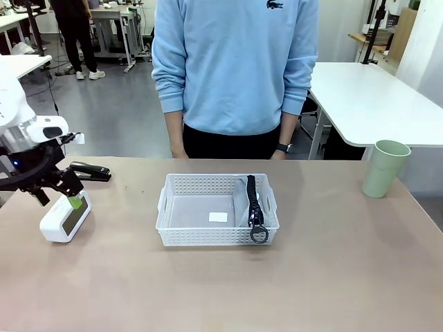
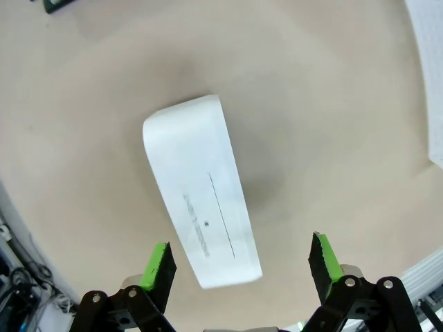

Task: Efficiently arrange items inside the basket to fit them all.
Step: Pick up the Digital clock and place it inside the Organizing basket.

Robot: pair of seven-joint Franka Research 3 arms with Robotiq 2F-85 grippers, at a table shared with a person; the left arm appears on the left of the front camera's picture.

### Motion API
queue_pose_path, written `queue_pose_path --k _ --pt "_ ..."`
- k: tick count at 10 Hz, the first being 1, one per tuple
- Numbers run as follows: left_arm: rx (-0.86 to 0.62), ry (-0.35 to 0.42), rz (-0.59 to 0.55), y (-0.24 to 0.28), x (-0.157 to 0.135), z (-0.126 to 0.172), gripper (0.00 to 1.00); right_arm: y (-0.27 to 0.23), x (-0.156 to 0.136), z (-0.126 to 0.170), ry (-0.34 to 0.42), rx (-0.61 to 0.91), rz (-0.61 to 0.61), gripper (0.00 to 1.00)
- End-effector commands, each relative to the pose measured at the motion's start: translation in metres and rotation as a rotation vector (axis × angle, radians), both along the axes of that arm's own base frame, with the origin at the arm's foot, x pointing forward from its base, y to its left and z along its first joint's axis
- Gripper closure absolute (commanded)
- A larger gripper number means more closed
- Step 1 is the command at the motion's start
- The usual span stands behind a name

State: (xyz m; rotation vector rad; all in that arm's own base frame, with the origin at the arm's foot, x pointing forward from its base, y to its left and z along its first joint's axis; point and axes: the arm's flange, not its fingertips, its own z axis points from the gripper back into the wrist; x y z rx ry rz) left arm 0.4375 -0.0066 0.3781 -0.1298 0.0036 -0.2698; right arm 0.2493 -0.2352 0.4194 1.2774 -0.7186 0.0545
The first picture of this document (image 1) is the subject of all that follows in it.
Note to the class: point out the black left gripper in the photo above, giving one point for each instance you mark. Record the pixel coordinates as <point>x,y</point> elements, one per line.
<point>31,162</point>

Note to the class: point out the white digital alarm clock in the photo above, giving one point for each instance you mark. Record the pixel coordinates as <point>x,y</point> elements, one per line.
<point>64,221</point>

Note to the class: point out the black stapler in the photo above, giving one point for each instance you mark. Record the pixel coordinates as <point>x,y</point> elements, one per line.
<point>90,171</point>

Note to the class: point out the pale green plastic cup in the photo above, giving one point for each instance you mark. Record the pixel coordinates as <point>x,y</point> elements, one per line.
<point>384,173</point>

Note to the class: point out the person's right forearm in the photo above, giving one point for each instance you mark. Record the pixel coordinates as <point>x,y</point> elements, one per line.
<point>174,131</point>

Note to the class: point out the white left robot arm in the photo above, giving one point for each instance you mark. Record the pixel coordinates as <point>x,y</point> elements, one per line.
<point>10,103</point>

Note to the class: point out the person's left forearm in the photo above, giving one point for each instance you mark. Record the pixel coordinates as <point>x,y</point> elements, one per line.
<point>288,128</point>

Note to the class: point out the white perforated plastic basket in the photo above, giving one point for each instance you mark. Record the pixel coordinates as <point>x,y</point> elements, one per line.
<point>194,235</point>

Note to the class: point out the person's right hand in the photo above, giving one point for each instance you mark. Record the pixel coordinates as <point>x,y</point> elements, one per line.
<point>179,153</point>

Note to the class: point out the person's left hand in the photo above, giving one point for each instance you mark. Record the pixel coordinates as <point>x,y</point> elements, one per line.
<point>278,155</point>

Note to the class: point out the small white side table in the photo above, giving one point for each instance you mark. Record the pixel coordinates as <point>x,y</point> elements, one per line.
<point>20,67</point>

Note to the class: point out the background person in black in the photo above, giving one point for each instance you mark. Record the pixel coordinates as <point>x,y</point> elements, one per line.
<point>78,31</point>

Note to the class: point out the white paper label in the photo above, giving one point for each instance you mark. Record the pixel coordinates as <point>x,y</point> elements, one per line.
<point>218,216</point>

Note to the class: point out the black tripod pole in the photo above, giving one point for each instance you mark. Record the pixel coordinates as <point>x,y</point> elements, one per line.
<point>36,27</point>

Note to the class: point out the black trousers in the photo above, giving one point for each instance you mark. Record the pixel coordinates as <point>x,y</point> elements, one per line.
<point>228,145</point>

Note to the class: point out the white background desk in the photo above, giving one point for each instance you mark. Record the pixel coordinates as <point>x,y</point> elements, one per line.
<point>114,20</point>

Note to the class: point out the light blue sweatshirt torso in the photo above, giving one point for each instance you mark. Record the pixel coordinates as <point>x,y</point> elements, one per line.
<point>235,62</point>

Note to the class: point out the black wristwatch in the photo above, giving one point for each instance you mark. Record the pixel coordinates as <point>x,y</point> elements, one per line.
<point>284,148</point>

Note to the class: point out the black chair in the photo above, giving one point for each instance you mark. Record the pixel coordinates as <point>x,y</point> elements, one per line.
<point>309,114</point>

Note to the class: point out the large white side table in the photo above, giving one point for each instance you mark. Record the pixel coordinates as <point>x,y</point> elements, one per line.
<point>373,100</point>

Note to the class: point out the black lamp stand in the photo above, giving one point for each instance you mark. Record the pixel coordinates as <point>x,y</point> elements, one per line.
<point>372,31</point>

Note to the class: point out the wooden shelf unit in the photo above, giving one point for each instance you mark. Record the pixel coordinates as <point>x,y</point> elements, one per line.
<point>398,31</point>

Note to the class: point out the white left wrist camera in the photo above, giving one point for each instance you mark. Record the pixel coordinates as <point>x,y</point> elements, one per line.
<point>48,128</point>

